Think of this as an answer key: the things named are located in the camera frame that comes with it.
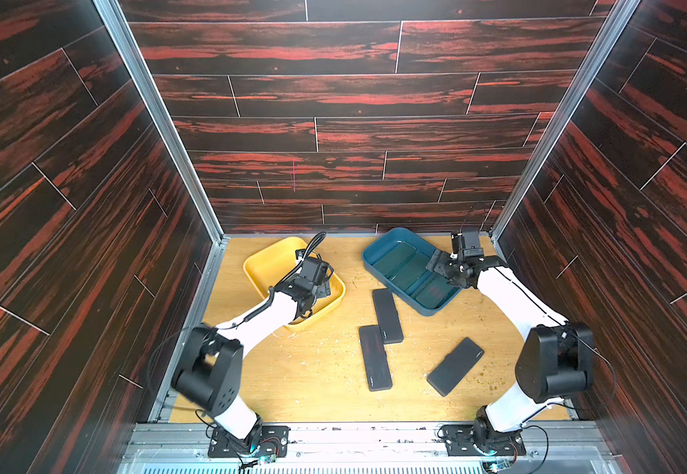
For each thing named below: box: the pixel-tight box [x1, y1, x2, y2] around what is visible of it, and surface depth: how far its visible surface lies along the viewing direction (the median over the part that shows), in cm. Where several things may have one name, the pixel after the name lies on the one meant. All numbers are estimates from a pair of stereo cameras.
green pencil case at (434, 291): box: [411, 272, 460, 310], surface depth 98 cm
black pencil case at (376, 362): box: [359, 324, 393, 393], surface depth 88 cm
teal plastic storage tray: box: [361, 227, 462, 316], surface depth 109 cm
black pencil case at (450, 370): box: [426, 336, 485, 397], surface depth 88 cm
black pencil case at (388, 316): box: [372, 288, 404, 345], surface depth 98 cm
